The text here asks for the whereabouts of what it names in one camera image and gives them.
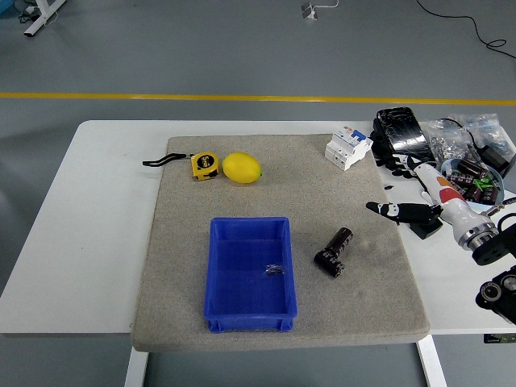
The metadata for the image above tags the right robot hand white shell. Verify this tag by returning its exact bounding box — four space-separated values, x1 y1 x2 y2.
365 155 487 243

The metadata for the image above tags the dark cylindrical battery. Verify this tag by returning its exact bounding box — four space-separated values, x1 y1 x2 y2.
327 227 355 260
314 248 348 280

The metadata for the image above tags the blue plastic box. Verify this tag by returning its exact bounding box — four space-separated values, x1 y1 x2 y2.
203 216 299 334

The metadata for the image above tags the small black power adapter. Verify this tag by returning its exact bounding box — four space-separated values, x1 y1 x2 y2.
410 219 444 241

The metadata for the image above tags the clear bag of silver nuts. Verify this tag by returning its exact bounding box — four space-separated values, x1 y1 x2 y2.
425 119 475 163

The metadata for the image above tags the light blue bowl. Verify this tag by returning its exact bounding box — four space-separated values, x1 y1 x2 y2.
441 157 507 210

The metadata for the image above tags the large black power adapter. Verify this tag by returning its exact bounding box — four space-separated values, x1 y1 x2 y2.
467 139 516 178

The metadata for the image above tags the black plastic-wrapped device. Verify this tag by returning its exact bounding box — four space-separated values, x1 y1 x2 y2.
370 106 439 169

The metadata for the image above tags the clear bag of small screws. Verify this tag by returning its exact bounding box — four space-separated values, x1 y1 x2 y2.
449 112 516 154

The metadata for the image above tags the white circuit breaker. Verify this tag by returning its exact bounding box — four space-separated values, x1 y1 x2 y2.
324 124 374 173

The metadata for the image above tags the grey-brown mat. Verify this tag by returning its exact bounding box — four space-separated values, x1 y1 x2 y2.
131 134 431 352

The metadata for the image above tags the white table leg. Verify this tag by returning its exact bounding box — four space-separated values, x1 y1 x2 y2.
123 347 150 387
417 334 447 387

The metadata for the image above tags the yellow lemon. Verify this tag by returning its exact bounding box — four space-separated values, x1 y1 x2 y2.
222 151 264 185

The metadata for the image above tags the yellow tape measure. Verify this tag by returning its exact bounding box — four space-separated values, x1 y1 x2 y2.
142 152 223 182

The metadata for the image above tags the black floor cable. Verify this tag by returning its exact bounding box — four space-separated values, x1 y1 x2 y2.
414 0 516 61

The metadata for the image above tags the silver floor socket with cable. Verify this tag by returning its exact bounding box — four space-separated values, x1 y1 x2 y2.
301 0 339 20

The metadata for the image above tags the white desk frame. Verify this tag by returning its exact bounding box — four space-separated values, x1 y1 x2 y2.
23 0 68 39

